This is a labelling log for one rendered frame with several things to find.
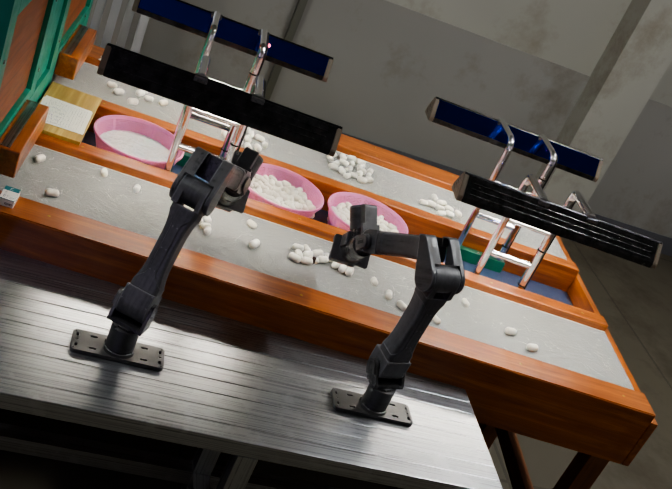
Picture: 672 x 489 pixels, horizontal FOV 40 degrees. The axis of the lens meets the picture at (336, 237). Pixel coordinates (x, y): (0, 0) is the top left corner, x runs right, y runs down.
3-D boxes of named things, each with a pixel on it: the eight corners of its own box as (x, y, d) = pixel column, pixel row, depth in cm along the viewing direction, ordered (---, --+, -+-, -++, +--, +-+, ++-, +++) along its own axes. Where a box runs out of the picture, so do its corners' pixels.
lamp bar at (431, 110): (596, 183, 306) (607, 164, 303) (427, 120, 292) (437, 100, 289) (589, 172, 313) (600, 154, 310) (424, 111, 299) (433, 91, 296)
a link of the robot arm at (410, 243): (358, 226, 219) (437, 235, 193) (388, 230, 224) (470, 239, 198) (352, 277, 219) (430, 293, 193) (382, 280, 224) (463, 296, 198)
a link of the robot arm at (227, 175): (225, 157, 221) (192, 143, 191) (257, 174, 221) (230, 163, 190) (202, 203, 222) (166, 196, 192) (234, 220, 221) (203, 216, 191)
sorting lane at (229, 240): (633, 399, 258) (637, 394, 257) (-18, 195, 218) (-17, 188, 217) (602, 337, 284) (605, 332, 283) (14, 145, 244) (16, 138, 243)
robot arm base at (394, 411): (342, 364, 211) (346, 384, 205) (419, 382, 217) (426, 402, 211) (329, 390, 215) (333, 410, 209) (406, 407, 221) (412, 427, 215)
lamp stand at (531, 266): (527, 344, 271) (603, 219, 251) (466, 324, 266) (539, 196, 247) (513, 308, 287) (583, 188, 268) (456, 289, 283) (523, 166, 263)
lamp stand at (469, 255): (500, 273, 306) (564, 158, 286) (446, 255, 301) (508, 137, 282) (489, 245, 322) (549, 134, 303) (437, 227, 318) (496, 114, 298)
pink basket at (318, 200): (325, 242, 276) (337, 216, 272) (246, 232, 262) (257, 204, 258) (295, 195, 296) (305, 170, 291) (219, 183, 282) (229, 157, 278)
